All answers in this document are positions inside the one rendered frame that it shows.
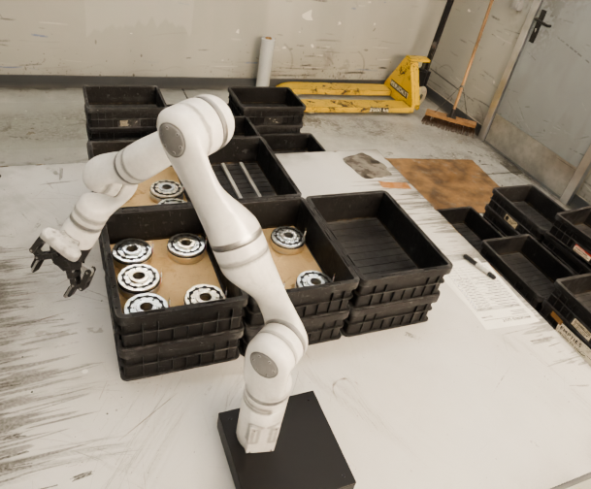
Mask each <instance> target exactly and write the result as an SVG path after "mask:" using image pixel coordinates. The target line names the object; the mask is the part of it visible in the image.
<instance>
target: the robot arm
mask: <svg viewBox="0 0 591 489"><path fill-rule="evenodd" d="M156 127H157V131H156V132H154V133H152V134H149V135H147V136H145V137H143V138H142V139H140V140H138V141H136V142H134V143H132V144H131V145H129V146H127V147H125V148H124V149H122V150H121V151H115V152H109V153H104V154H100V155H97V156H95V157H93V158H92V159H90V160H89V161H88V162H87V163H86V165H85V166H84V169H83V171H82V180H83V183H84V184H85V186H86V187H87V188H88V189H90V190H91V191H94V192H97V193H93V192H89V193H84V194H83V195H82V196H81V197H80V198H79V200H78V202H77V203H76V205H75V206H74V208H73V210H72V211H71V213H70V215H69V216H68V217H67V218H66V220H65V221H64V223H63V225H62V227H61V228H60V230H59V231H58V230H55V229H52V228H49V227H48V228H44V229H43V230H42V232H41V234H40V236H39V238H38V239H37V240H36V241H35V243H34V244H33V245H32V246H31V247H30V248H29V251H30V252H31V253H33V254H34V255H35V258H34V260H33V262H32V264H31V272H32V273H35V272H36V271H38V270H39V269H40V267H41V266H42V264H43V262H44V260H47V259H51V260H52V263H53V264H54V265H56V266H58V267H59V268H60V269H61V270H62V271H63V272H64V271H66V275H67V278H68V279H69V280H70V284H71V285H70V286H69V287H68V289H67V290H66V292H65V294H64V295H63V297H65V298H67V297H71V296H72V295H74V294H75V292H76V291H77V289H79V290H80V291H84V290H85V289H86V288H87V287H88V286H89V284H90V283H91V281H92V278H93V276H94V274H95V271H96V268H95V267H94V266H92V267H91V268H90V267H89V266H87V265H85V264H84V261H85V258H86V257H87V255H88V253H89V252H90V250H91V249H92V248H93V246H94V244H95V243H96V241H97V239H98V238H99V236H100V233H101V230H102V229H103V227H104V225H105V224H106V222H107V220H108V219H109V217H110V216H111V215H112V214H113V213H114V212H115V211H116V210H117V209H119V208H120V207H121V206H122V205H123V204H124V203H126V202H127V201H128V200H129V199H130V198H131V197H132V196H133V194H134V193H135V191H136V190H137V187H138V184H139V183H141V182H143V181H145V180H147V179H150V178H152V177H153V176H155V175H157V174H158V173H160V172H162V171H163V170H165V169H166V168H168V167H169V166H171V165H172V166H173V168H174V170H175V172H176V173H177V175H178V177H179V179H180V181H181V183H182V185H183V187H184V189H185V191H186V193H187V194H188V196H189V198H190V200H191V202H192V205H193V207H194V209H195V211H196V212H197V214H198V217H199V219H200V221H201V223H202V225H203V228H204V230H205V232H206V235H207V237H208V240H209V243H210V245H211V248H212V250H213V254H214V257H215V259H216V261H217V264H218V266H219V268H220V270H221V271H222V272H223V274H224V275H225V276H226V278H227V279H229V280H230V281H231V282H232V283H234V284H235V285H236V286H238V287H239V288H241V289H242V290H244V291H245V292H246V293H248V294H249V295H250V296H251V297H253V299H254V300H255V301H256V303H257V304H258V306H259V308H260V310H261V312H262V315H263V318H264V321H265V326H264V327H263V328H262V329H261V330H260V331H259V332H258V333H257V335H256V336H255V337H254V338H253V339H252V340H251V341H250V342H249V344H248V346H247V348H246V355H245V362H244V380H245V388H244V393H243V398H242V403H241V408H240V414H239V419H238V425H237V431H236V434H237V439H238V441H239V443H240V444H241V445H242V446H243V447H244V449H245V451H246V453H256V452H267V451H274V449H275V446H276V442H277V439H278V435H279V429H280V425H281V422H282V419H283V416H284V412H285V408H286V405H287V402H288V398H289V395H290V391H291V387H292V376H291V374H290V373H291V371H292V370H293V369H294V367H295V366H296V365H297V363H298V362H299V361H300V359H301V358H302V357H303V355H304V354H305V352H306V350H307V348H308V343H309V342H308V336H307V333H306V330H305V328H304V326H303V323H302V322H301V320H300V318H299V316H298V314H297V312H296V310H295V309H294V307H293V305H292V303H291V301H290V299H289V297H288V295H287V293H286V291H285V289H284V286H283V284H282V281H281V279H280V277H279V273H278V270H277V268H276V265H275V263H274V261H273V258H272V255H271V252H270V249H269V247H268V244H267V242H266V239H265V236H264V234H263V231H262V228H261V226H260V224H259V222H258V220H257V219H256V217H255V216H254V215H253V214H252V213H251V212H250V211H249V210H248V209H247V208H245V207H244V206H243V205H242V204H240V203H239V202H238V201H236V200H235V199H234V198H233V197H231V196H230V195H229V194H228V193H227V192H226V191H225V190H224V189H223V188H222V186H221V185H220V184H219V182H218V180H217V178H216V176H215V174H214V172H213V169H212V166H211V164H210V161H209V158H208V156H209V155H210V154H212V153H214V152H216V151H218V150H220V149H221V148H223V147H224V146H226V145H227V144H228V142H229V141H230V140H231V138H232V136H233V134H234V129H235V122H234V117H233V115H232V112H231V110H230V109H229V107H228V106H227V104H226V103H225V102H224V101H222V100H221V99H220V98H218V97H216V96H214V95H211V94H203V95H197V96H194V97H191V98H189V99H186V100H184V101H181V102H179V103H177V104H175V105H173V106H170V107H168V108H166V109H164V110H163V111H161V112H160V114H159V115H158V118H157V122H156ZM46 244H48V245H49V250H48V251H41V248H42V246H43V245H46ZM81 269H82V271H81ZM74 270H75V271H74ZM72 271H74V272H73V273H72ZM81 274H82V275H83V277H82V278H81Z"/></svg>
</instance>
